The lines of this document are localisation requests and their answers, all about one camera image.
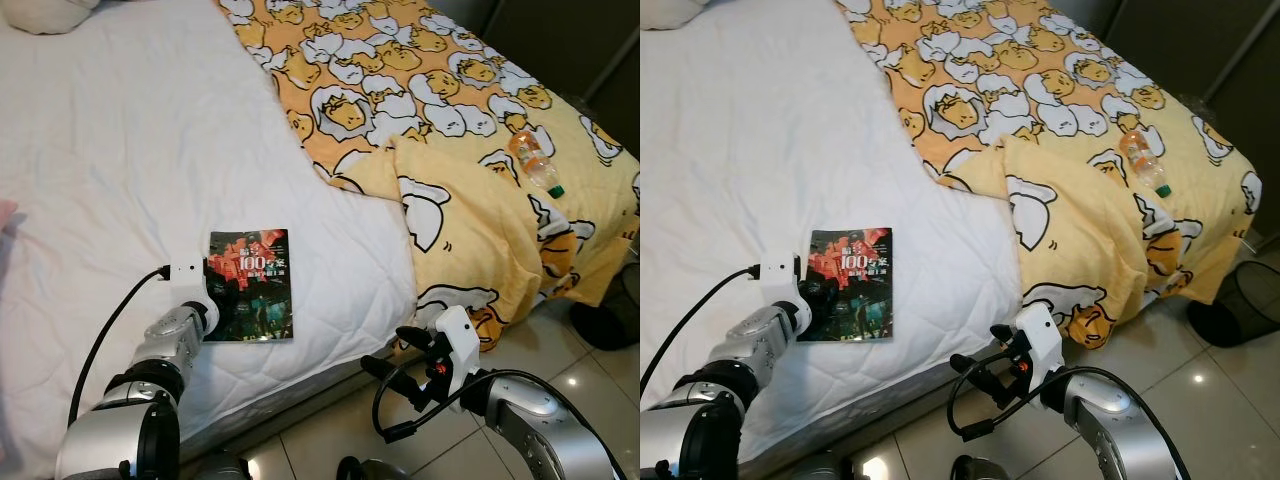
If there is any robot right leg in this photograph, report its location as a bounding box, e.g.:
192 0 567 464
950 455 1013 480
335 455 403 480

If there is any robot left leg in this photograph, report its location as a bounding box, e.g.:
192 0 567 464
790 452 863 480
180 450 253 480

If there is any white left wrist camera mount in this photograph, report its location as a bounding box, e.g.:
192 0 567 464
167 254 217 339
758 254 814 333

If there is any robot leg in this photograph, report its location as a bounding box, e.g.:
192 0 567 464
180 450 253 480
790 452 863 480
335 455 403 480
950 455 1013 480

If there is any dark red cover book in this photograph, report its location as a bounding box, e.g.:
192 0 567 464
798 227 895 343
203 228 295 344

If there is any yellow egg cartoon blanket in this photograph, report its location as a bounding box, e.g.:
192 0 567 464
835 0 1267 349
215 0 641 353

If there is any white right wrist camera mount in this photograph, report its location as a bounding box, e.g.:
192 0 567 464
432 305 482 389
1014 302 1065 395

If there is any orange drink plastic bottle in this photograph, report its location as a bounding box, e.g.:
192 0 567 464
1117 129 1174 199
507 127 567 199

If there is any black mesh waste bin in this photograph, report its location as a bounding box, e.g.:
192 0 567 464
569 261 641 352
1186 257 1280 349

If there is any dark wardrobe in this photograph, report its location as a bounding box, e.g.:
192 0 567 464
428 0 641 161
1040 0 1280 241

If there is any white quilted mattress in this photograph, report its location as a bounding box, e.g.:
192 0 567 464
640 0 1023 466
0 0 419 479

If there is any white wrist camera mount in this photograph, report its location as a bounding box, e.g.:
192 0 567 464
1014 302 1065 395
167 254 217 339
432 305 482 389
758 254 814 333

